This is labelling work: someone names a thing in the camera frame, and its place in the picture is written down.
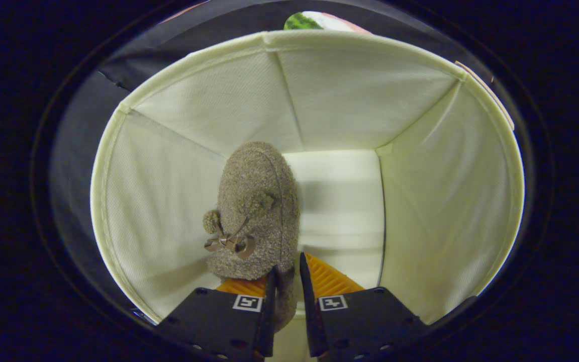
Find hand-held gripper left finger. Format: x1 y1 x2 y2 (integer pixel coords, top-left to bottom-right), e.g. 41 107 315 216
155 265 278 361

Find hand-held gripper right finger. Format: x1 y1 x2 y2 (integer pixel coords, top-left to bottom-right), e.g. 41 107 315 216
299 252 430 360

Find brown fuzzy bow shoe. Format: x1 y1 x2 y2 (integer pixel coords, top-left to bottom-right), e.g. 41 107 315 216
203 141 301 332

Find cream fabric storage box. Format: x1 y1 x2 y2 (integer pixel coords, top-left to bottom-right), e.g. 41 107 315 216
90 29 525 362

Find watermelon slice plush toy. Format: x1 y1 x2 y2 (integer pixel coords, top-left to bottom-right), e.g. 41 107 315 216
283 11 373 35

